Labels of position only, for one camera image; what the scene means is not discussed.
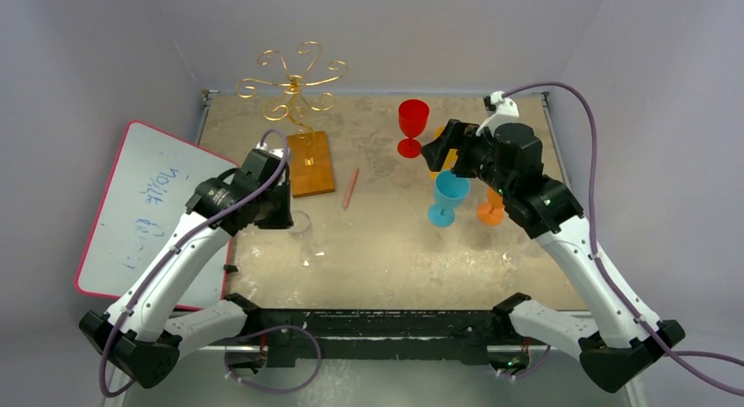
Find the gold wire wine glass rack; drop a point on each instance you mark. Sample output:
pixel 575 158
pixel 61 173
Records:
pixel 292 104

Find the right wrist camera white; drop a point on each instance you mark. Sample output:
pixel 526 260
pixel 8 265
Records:
pixel 502 110

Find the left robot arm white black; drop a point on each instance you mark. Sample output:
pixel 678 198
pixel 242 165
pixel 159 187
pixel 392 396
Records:
pixel 136 334

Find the whiteboard with pink frame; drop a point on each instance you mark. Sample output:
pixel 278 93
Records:
pixel 153 177

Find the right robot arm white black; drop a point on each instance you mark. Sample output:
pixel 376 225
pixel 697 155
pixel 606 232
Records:
pixel 624 336

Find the orange plastic wine glass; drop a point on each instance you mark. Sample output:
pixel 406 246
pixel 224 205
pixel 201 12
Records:
pixel 491 212

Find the red plastic wine glass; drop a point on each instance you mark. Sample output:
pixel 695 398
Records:
pixel 412 120

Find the yellow plastic wine glass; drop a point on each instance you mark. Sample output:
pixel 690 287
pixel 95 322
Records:
pixel 450 159

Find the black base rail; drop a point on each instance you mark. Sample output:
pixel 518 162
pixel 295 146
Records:
pixel 471 337

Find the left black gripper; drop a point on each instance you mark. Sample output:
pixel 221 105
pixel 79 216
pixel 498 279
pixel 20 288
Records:
pixel 283 220

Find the clear wine glass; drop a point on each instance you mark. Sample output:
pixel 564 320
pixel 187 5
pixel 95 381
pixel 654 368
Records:
pixel 311 254
pixel 521 254

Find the blue plastic wine glass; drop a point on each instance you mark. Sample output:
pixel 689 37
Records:
pixel 449 191

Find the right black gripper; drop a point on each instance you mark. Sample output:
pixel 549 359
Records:
pixel 452 140

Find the wooden rack base board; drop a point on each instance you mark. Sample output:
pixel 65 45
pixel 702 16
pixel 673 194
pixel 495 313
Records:
pixel 311 168

